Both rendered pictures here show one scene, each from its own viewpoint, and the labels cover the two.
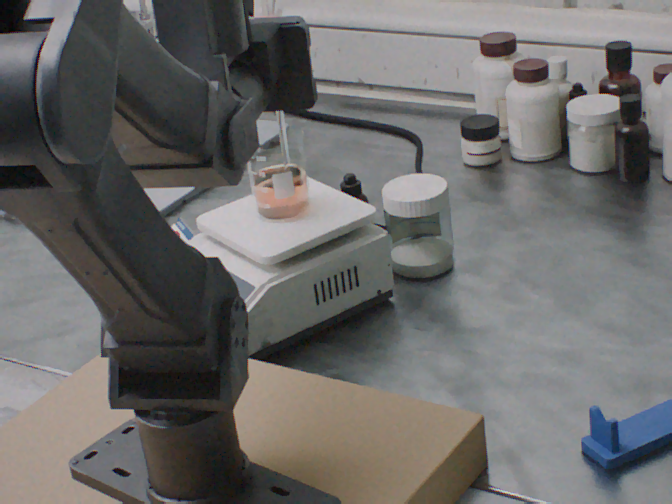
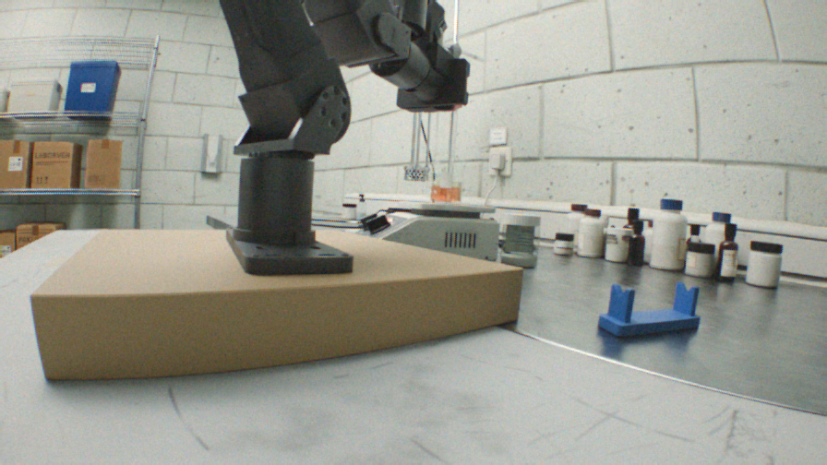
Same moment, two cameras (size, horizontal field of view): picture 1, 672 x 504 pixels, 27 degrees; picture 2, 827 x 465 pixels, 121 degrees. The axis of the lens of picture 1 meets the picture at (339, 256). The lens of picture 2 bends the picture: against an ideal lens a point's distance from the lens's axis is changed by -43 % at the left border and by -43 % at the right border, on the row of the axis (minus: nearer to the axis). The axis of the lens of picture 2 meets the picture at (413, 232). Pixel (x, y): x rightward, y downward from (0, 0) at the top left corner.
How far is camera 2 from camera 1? 69 cm
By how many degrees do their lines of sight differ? 27
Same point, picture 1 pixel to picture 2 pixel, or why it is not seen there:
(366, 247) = (485, 225)
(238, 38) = (416, 16)
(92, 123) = not seen: outside the picture
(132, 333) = (250, 75)
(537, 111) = (593, 230)
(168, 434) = (246, 163)
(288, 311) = (425, 242)
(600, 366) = not seen: hidden behind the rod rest
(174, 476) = (243, 205)
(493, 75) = (575, 218)
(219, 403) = (286, 142)
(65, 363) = not seen: hidden behind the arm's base
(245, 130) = (396, 30)
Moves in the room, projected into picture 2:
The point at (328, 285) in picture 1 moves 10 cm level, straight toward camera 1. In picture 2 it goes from (455, 237) to (439, 244)
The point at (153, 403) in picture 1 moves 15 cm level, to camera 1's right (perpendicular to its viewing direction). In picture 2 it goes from (252, 147) to (435, 145)
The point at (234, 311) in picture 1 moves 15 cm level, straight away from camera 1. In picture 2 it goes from (330, 89) to (380, 125)
